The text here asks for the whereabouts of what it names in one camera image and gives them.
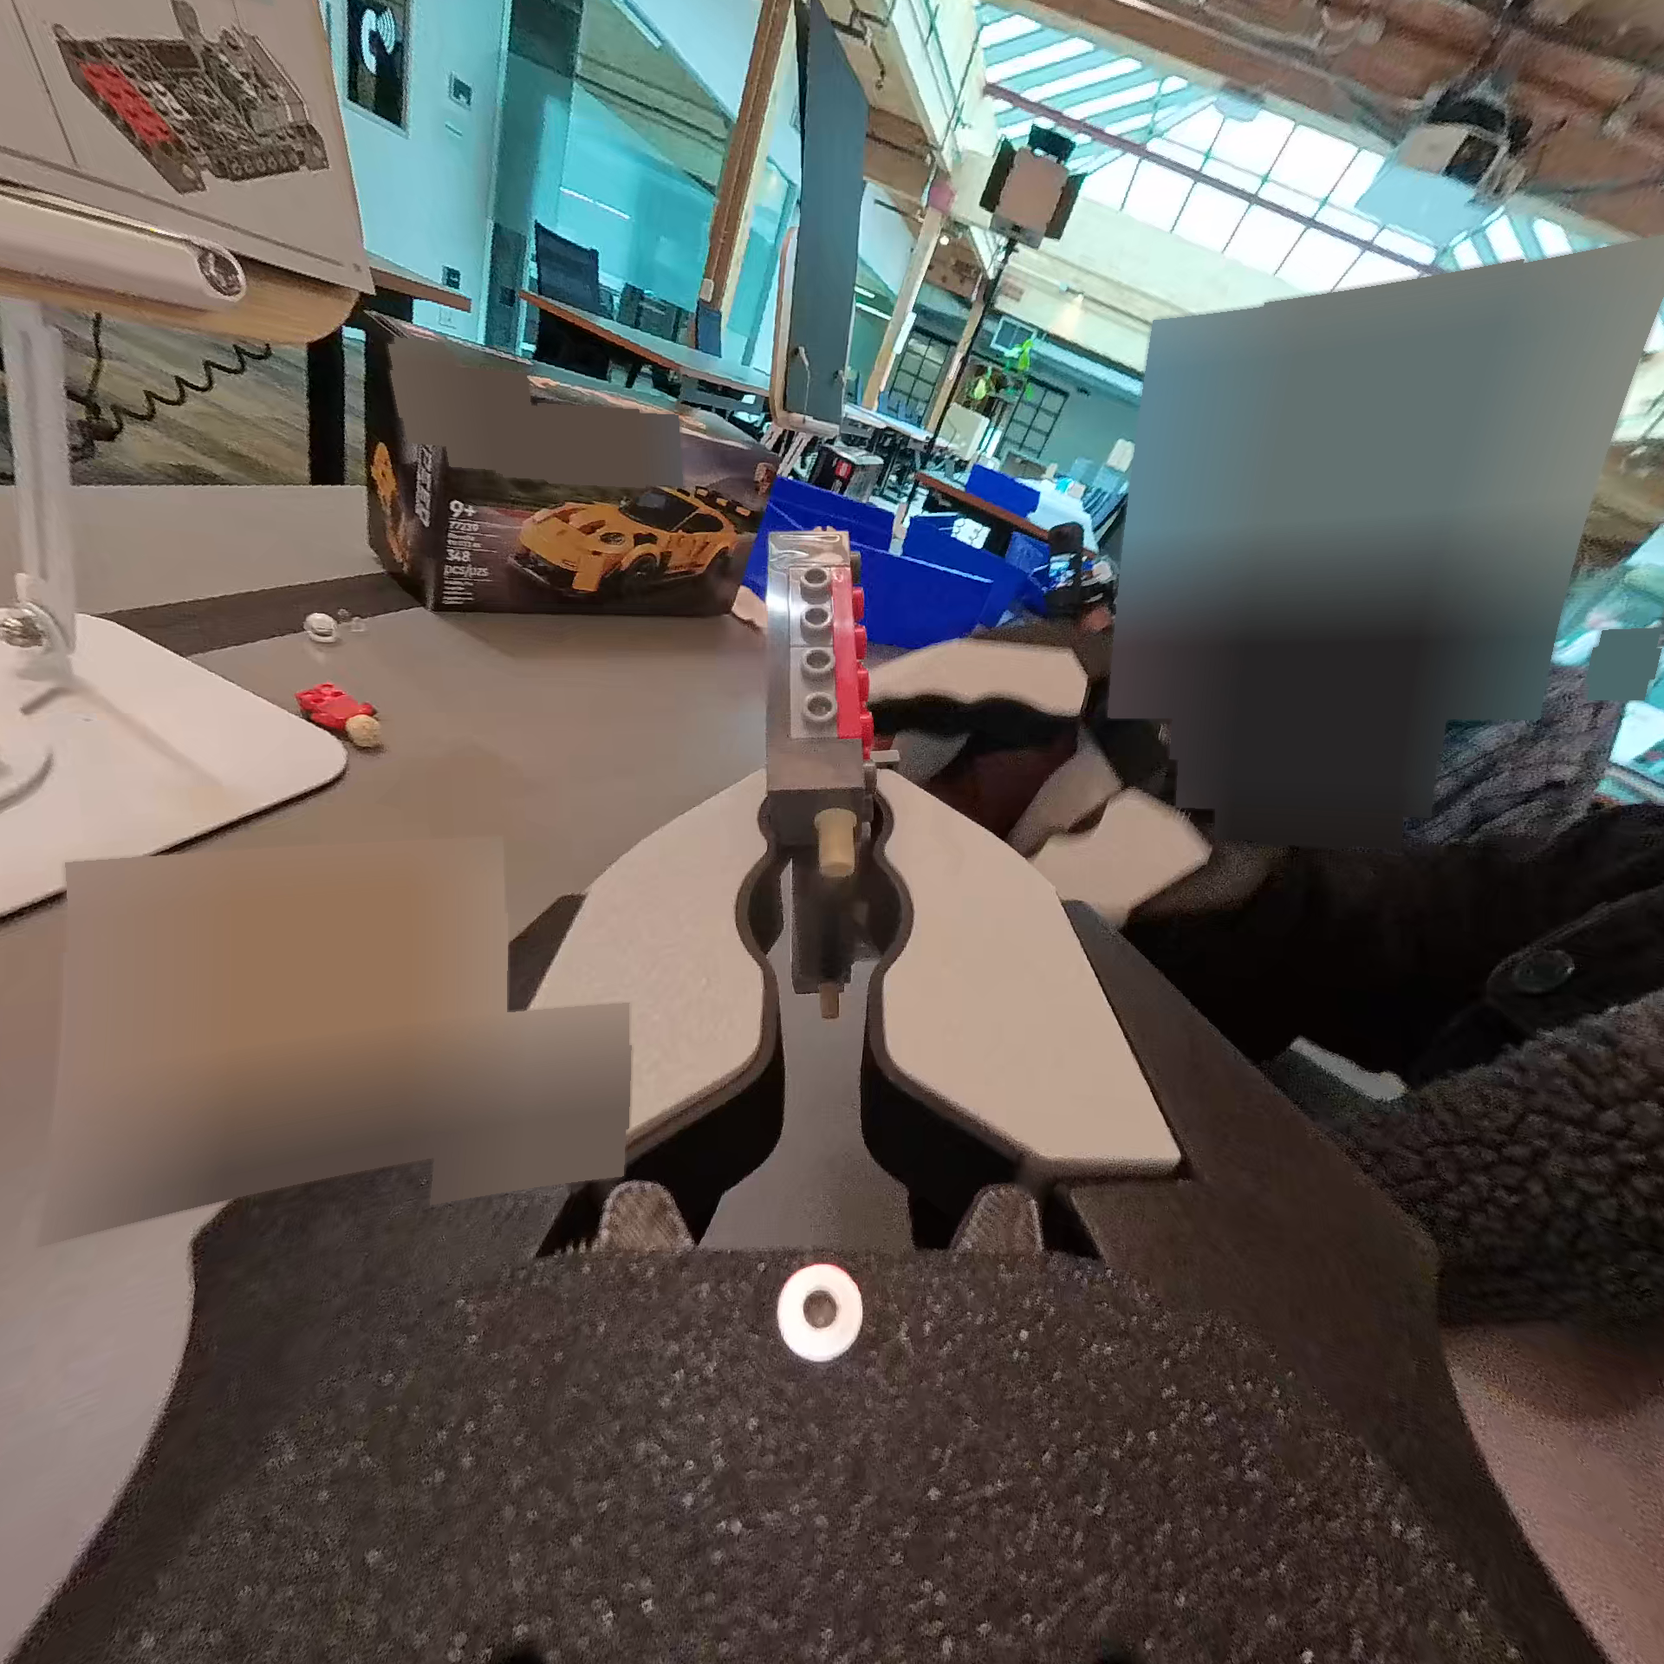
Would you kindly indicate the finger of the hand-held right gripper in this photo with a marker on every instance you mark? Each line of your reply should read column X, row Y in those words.
column 991, row 681
column 1125, row 843

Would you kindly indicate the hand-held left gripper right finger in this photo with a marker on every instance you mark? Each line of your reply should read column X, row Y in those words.
column 1004, row 1020

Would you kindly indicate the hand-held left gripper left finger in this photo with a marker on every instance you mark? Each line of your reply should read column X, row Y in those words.
column 663, row 941

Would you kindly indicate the toy brick car model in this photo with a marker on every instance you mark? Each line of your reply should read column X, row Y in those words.
column 809, row 681

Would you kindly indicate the white book stand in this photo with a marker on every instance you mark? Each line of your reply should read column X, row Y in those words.
column 165, row 767

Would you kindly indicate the instruction booklet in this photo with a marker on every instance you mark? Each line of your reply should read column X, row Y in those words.
column 196, row 102

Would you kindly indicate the wooden-top background desk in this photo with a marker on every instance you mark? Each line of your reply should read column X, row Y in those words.
column 653, row 341

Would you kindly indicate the white crumpled paper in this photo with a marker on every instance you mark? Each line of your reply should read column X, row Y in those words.
column 750, row 609

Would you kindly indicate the small black toy set box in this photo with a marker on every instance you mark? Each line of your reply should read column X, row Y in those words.
column 853, row 466

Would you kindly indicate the green potted plant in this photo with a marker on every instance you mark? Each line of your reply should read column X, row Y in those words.
column 1009, row 367

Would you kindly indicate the tan round toy piece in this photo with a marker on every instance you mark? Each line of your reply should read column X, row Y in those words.
column 369, row 733

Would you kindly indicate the black toy car set box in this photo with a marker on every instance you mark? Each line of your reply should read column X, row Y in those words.
column 587, row 546

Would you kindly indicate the red toy brick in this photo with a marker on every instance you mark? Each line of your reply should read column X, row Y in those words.
column 330, row 703

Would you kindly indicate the studio light panel on stand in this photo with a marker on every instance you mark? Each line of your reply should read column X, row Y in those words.
column 1033, row 192

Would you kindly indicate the black fleece-lined jacket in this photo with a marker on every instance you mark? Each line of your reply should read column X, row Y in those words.
column 1535, row 1172

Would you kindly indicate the black office chair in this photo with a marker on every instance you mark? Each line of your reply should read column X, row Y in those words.
column 569, row 270

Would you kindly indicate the grey ceiling-mounted device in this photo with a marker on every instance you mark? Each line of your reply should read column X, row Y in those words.
column 1465, row 134

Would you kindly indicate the black and white wall sign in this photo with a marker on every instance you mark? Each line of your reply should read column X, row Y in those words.
column 375, row 58

